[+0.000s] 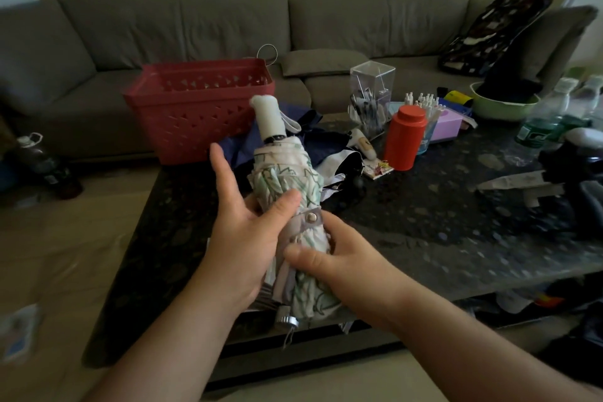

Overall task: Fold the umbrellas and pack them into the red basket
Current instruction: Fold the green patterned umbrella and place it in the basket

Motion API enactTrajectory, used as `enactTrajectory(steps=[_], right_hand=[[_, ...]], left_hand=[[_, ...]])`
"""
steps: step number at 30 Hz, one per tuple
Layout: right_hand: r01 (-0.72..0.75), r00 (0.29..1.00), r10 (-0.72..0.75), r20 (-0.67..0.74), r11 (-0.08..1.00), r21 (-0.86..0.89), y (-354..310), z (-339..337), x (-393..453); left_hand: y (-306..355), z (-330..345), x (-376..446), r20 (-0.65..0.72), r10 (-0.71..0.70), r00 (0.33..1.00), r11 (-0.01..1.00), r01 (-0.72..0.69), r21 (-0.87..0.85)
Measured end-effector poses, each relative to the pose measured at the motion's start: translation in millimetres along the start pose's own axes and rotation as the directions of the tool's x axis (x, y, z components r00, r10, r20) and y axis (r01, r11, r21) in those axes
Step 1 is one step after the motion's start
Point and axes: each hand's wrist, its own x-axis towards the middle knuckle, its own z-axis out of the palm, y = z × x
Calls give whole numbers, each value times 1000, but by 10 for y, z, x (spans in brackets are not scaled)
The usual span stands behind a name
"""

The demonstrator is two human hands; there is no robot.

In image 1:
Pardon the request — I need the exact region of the green plastic bowl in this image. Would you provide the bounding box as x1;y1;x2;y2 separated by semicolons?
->
470;81;541;122

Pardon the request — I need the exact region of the cream umbrella handle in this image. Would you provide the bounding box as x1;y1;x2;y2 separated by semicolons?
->
350;128;378;161

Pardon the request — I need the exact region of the grey sofa cushion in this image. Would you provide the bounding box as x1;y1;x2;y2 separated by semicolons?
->
281;49;369;78

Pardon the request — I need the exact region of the small colourful card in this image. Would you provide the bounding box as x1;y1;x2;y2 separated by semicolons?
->
362;160;394;179

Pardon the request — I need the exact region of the clear plastic pen holder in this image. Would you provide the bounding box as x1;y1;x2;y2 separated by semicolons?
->
349;61;396;139

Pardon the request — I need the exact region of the purple box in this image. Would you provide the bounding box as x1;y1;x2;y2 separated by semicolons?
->
431;110;464;143

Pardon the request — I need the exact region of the dark water jug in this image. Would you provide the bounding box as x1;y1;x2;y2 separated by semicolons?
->
16;132;84;201

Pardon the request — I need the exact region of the navy blue umbrella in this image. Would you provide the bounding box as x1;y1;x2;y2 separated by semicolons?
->
225;105;366;202

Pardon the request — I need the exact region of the grey sofa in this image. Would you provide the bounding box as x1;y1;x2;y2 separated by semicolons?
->
0;0;599;162

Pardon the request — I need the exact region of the clear glass cup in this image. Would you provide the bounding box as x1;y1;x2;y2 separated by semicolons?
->
416;107;441;156

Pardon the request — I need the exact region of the red cylindrical bottle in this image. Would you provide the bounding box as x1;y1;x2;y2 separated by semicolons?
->
383;104;427;172

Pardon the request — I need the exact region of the yellow black object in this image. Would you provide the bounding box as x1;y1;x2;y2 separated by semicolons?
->
437;88;475;111

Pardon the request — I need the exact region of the person's right hand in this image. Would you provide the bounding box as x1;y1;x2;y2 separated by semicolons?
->
284;215;411;334

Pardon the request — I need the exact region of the bunch of white pens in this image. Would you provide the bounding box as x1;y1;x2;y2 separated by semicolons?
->
403;92;447;121

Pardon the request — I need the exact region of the person's left hand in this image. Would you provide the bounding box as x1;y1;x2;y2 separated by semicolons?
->
204;143;302;311

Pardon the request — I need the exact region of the white green umbrella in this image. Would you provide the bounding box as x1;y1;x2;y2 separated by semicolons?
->
245;95;347;335

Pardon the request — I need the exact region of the person's left forearm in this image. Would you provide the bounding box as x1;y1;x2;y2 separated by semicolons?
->
80;270;264;402

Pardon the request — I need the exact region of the dark patterned bag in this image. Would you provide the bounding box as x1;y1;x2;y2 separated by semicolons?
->
438;0;554;87

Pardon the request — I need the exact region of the red plastic basket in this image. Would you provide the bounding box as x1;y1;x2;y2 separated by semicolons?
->
123;58;276;166

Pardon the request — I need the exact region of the clear plastic water bottle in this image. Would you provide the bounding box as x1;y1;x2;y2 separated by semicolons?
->
561;75;603;134
505;78;579;167

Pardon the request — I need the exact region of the person's right forearm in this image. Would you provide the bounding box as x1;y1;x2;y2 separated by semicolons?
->
365;274;603;402

